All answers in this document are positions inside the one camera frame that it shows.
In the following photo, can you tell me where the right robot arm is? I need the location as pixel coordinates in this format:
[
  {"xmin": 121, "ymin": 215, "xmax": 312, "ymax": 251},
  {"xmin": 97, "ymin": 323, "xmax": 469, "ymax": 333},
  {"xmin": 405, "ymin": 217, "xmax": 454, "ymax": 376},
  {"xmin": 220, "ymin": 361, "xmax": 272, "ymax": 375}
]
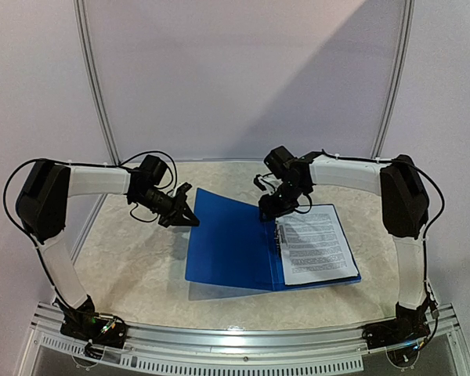
[{"xmin": 258, "ymin": 146, "xmax": 438, "ymax": 342}]

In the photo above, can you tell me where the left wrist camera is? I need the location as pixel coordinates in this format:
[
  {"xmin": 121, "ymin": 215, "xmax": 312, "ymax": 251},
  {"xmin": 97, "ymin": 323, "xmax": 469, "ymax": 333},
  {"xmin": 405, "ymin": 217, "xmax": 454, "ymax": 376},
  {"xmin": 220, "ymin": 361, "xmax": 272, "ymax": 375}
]
[{"xmin": 175, "ymin": 182, "xmax": 192, "ymax": 194}]

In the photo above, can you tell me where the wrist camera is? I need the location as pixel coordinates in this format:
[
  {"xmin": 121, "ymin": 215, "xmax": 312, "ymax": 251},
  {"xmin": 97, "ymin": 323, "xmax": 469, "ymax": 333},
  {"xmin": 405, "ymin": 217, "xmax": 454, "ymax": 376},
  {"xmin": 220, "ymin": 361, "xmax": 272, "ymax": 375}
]
[
  {"xmin": 175, "ymin": 182, "xmax": 192, "ymax": 194},
  {"xmin": 253, "ymin": 174, "xmax": 275, "ymax": 191}
]

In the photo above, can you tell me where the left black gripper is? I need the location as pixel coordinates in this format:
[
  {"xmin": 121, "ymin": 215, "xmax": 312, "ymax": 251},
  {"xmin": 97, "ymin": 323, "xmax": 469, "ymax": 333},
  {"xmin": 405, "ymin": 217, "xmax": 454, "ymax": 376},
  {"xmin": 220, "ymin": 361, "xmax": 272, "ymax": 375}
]
[{"xmin": 131, "ymin": 186, "xmax": 200, "ymax": 227}]

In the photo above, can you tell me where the aluminium front rail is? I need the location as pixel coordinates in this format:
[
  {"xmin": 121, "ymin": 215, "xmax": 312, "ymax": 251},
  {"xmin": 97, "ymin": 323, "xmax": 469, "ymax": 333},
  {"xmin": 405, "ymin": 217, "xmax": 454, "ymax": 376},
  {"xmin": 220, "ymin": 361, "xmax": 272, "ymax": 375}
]
[{"xmin": 19, "ymin": 304, "xmax": 470, "ymax": 375}]

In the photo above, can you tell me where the blue plastic folder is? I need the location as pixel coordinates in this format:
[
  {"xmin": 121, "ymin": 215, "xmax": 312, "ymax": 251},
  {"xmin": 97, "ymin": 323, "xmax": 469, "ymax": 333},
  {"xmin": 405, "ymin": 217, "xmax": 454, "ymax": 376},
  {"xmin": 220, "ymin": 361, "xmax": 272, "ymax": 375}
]
[{"xmin": 185, "ymin": 189, "xmax": 354, "ymax": 291}]

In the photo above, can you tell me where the printed paper sheet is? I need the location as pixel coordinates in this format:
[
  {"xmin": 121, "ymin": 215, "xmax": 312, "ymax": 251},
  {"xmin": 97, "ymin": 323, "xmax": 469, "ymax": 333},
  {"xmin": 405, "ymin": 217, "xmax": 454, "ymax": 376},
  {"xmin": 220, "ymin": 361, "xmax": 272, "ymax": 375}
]
[{"xmin": 276, "ymin": 204, "xmax": 361, "ymax": 288}]

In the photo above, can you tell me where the right aluminium frame post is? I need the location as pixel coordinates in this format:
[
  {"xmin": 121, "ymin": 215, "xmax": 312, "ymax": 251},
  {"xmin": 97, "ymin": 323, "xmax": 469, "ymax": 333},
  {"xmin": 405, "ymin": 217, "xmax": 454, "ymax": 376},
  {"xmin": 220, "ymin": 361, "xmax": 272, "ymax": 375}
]
[{"xmin": 371, "ymin": 0, "xmax": 415, "ymax": 157}]

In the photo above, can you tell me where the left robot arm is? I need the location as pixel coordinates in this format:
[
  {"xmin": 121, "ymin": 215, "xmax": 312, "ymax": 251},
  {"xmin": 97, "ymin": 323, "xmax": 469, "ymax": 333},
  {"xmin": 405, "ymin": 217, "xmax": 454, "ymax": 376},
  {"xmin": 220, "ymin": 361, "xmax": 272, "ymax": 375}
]
[{"xmin": 7, "ymin": 150, "xmax": 200, "ymax": 340}]

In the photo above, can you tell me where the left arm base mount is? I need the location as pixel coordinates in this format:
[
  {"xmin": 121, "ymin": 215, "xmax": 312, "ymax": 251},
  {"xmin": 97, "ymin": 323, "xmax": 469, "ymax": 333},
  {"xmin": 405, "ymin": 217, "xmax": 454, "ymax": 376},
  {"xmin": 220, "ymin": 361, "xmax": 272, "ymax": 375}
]
[{"xmin": 55, "ymin": 295, "xmax": 128, "ymax": 349}]

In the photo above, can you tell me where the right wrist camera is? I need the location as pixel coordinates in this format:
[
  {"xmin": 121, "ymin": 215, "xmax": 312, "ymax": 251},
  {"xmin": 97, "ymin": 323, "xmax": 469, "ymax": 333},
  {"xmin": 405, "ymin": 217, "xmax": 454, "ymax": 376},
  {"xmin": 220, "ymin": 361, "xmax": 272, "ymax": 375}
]
[{"xmin": 253, "ymin": 174, "xmax": 275, "ymax": 191}]

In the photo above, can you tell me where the metal folder clip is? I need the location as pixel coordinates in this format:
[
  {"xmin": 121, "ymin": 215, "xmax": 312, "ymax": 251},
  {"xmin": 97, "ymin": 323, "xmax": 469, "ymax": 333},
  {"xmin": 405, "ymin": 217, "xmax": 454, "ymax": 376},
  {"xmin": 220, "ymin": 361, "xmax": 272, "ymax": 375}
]
[{"xmin": 274, "ymin": 221, "xmax": 288, "ymax": 258}]

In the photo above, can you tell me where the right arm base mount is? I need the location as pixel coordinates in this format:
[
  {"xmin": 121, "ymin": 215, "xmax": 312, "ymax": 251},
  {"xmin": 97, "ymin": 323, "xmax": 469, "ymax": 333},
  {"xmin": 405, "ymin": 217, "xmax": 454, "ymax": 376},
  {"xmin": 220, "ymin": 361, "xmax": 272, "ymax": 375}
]
[{"xmin": 362, "ymin": 299, "xmax": 439, "ymax": 369}]

